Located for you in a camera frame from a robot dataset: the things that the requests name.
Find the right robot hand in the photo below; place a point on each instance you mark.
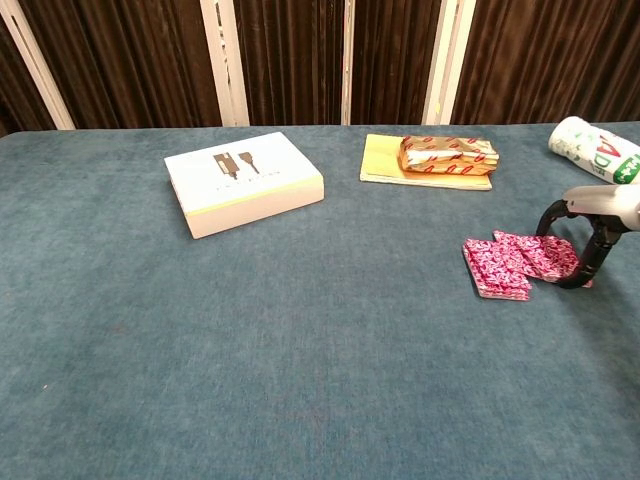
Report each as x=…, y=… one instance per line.
x=607, y=202

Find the pink patterned packet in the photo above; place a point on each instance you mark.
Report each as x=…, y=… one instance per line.
x=547, y=257

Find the pink patterned card stack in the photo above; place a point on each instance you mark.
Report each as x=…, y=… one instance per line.
x=492, y=270

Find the gold red package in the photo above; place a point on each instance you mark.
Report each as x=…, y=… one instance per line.
x=445, y=155

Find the white green printed bottle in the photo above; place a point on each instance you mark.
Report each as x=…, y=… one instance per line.
x=595, y=150

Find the brown pleated curtain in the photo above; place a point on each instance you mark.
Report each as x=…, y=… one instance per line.
x=295, y=60
x=390, y=60
x=550, y=60
x=20, y=100
x=130, y=60

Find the yellow paper pad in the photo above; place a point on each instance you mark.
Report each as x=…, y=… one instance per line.
x=380, y=162

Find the white box with brown print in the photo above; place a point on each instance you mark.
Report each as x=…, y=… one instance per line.
x=240, y=175

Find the thin white frame post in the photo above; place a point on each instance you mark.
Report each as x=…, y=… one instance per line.
x=346, y=60

